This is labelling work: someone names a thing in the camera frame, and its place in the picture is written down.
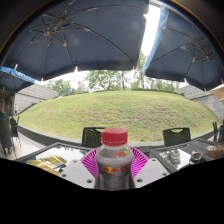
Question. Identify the small round glass dish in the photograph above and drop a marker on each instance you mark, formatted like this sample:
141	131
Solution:
196	156

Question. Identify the dark wicker patio chair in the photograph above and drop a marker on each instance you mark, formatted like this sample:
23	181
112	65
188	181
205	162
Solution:
91	137
5	133
220	131
176	137
14	128

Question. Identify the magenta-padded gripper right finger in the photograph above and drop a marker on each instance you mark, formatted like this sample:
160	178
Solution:
140	163

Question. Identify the yellow crumpled cloth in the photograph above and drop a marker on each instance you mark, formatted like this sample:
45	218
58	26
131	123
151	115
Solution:
46	163

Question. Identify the red-capped clear drink bottle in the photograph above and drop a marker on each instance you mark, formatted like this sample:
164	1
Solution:
114	166

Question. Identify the blue umbrella with white lettering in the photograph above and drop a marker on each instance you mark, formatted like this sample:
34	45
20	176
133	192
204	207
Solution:
13	81

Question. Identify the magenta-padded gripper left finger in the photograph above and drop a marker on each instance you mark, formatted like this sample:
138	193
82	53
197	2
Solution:
88	163

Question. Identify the navy umbrella with light-blue edge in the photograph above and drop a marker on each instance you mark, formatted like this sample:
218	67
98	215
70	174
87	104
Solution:
186	53

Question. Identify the large navy patio umbrella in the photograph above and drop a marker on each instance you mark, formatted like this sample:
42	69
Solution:
83	36

